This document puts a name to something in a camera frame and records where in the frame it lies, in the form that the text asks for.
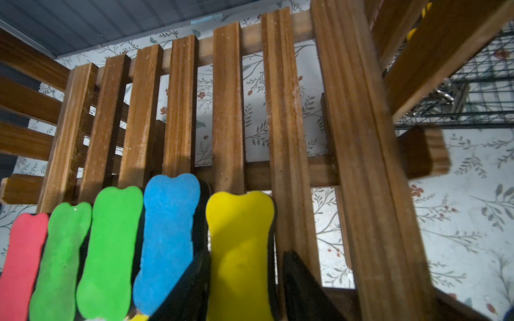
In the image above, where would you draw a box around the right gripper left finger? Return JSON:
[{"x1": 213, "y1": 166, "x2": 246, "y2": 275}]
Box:
[{"x1": 149, "y1": 250, "x2": 211, "y2": 321}]

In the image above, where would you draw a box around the black wire desk organizer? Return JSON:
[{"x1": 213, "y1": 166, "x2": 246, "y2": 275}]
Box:
[{"x1": 396, "y1": 21, "x2": 513, "y2": 130}]

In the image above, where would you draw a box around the green eraser bottom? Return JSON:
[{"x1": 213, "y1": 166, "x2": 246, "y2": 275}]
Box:
[
  {"x1": 29, "y1": 202, "x2": 92, "y2": 320},
  {"x1": 76, "y1": 187, "x2": 143, "y2": 320}
]

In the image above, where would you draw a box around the red eraser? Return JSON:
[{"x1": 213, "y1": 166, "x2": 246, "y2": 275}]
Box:
[{"x1": 1, "y1": 213, "x2": 49, "y2": 320}]

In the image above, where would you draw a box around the wooden two-tier shelf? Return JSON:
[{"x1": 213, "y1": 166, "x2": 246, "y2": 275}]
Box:
[{"x1": 1, "y1": 1, "x2": 513, "y2": 320}]

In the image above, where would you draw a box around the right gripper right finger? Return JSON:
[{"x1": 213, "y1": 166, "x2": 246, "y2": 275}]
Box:
[{"x1": 282, "y1": 251, "x2": 346, "y2": 320}]

